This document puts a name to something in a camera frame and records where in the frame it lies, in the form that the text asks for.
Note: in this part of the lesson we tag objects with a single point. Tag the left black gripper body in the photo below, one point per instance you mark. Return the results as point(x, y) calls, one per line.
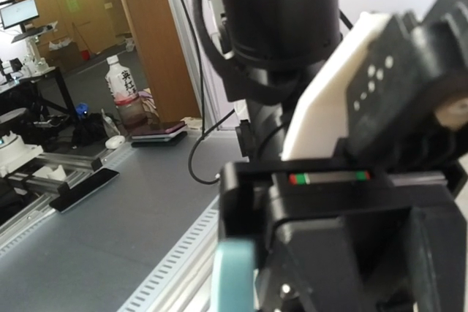
point(329, 236)

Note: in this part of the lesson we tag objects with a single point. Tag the teal phone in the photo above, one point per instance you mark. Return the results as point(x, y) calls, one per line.
point(232, 281)

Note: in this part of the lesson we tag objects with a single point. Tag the black phone on rail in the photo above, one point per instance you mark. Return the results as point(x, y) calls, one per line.
point(84, 189)

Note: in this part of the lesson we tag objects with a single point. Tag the stack of spare phones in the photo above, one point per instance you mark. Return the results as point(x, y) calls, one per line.
point(158, 134)

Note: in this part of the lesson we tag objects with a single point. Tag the white earbuds case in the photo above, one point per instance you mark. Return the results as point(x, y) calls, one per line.
point(115, 142)

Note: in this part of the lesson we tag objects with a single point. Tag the plastic drink bottle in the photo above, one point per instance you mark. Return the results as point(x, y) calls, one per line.
point(125, 94)

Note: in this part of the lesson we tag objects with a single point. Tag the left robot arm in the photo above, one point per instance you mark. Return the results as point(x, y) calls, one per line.
point(269, 53)

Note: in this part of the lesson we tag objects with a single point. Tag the computer monitor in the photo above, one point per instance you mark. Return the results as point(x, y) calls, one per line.
point(18, 13)

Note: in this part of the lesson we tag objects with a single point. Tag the front aluminium rail frame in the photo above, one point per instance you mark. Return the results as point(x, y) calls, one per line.
point(95, 255)

